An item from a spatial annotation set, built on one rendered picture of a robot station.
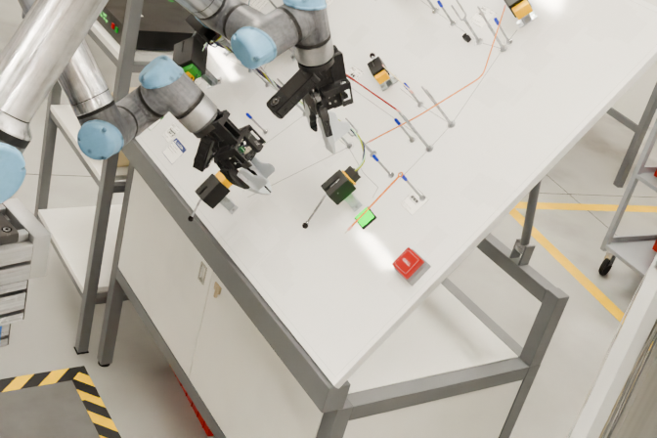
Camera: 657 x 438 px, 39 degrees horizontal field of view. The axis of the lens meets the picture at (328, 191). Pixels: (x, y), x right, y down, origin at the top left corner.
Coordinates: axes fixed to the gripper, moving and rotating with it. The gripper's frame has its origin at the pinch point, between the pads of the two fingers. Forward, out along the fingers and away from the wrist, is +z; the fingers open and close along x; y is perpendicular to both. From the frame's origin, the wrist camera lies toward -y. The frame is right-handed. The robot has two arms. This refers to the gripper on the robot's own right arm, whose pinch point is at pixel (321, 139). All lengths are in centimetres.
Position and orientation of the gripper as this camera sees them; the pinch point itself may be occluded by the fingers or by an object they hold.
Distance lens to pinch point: 190.7
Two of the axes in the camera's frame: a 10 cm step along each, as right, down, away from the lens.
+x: -4.3, -5.7, 7.0
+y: 8.9, -3.9, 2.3
